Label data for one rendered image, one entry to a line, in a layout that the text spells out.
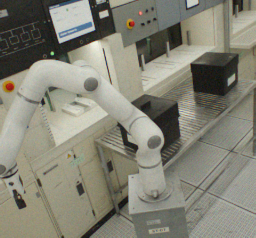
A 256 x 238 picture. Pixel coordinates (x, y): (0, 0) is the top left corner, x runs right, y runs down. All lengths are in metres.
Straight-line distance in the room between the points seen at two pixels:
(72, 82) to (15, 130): 0.28
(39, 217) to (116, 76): 1.07
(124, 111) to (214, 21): 2.11
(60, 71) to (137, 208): 0.78
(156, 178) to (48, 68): 0.74
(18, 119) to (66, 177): 0.99
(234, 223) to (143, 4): 1.74
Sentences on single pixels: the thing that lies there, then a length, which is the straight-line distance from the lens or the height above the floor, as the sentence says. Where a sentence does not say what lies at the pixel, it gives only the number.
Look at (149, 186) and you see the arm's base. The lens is 1.47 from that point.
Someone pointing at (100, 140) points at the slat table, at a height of 0.76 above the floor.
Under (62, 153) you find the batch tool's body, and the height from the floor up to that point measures 0.80.
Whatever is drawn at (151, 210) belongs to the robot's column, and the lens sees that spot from 1.46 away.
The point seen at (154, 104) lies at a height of 1.01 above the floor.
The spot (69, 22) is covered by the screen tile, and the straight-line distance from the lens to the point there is 1.83.
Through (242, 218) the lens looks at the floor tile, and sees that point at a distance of 2.43.
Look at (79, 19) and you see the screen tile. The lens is 1.87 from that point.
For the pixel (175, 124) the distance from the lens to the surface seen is 1.83.
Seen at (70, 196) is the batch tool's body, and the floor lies 0.46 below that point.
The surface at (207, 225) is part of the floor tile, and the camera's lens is 2.37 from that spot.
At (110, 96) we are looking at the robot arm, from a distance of 1.17.
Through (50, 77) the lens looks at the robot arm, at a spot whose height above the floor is 1.51.
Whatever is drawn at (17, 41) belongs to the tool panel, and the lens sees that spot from 1.68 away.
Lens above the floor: 1.83
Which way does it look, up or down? 27 degrees down
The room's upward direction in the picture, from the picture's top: 12 degrees counter-clockwise
